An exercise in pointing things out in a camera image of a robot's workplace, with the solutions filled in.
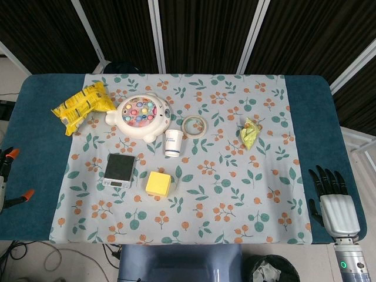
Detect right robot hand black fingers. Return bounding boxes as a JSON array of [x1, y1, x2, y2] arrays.
[[307, 164, 361, 237]]

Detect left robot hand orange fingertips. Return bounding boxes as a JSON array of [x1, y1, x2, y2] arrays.
[[0, 147, 36, 211]]

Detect yellow block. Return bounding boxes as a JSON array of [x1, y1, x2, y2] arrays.
[[146, 171, 172, 197]]

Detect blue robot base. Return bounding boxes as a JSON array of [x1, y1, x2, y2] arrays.
[[117, 243, 244, 282]]

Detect small digital scale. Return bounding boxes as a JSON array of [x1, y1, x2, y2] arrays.
[[102, 153, 136, 189]]

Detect teal table cover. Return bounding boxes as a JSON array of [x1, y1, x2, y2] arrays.
[[0, 73, 368, 246]]

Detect white metal rack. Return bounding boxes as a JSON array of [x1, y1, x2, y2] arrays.
[[341, 126, 376, 167]]

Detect black trash bin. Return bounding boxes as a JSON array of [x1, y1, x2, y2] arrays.
[[244, 254, 301, 282]]

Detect yellow snack bag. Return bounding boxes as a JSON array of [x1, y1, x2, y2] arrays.
[[51, 81, 118, 137]]

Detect crumpled yellow-green wrapper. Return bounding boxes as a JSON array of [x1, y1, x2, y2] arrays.
[[238, 117, 263, 151]]

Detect floral print tablecloth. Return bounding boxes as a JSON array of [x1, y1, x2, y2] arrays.
[[48, 73, 313, 246]]

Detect white fishing game toy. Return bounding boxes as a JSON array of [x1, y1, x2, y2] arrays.
[[105, 92, 173, 144]]

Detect black chair back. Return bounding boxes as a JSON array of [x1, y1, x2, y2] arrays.
[[103, 61, 139, 75]]

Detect white paper cup blue print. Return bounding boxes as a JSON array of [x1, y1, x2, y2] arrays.
[[164, 129, 184, 158]]

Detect beige tape roll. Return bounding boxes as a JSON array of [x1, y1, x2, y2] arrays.
[[182, 115, 209, 139]]

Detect black folding partition screen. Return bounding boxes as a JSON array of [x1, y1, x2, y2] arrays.
[[0, 0, 376, 127]]

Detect beige floor cable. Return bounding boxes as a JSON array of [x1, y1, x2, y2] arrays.
[[43, 247, 71, 271]]

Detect black floor cable with plug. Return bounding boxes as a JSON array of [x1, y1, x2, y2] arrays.
[[102, 243, 122, 260]]

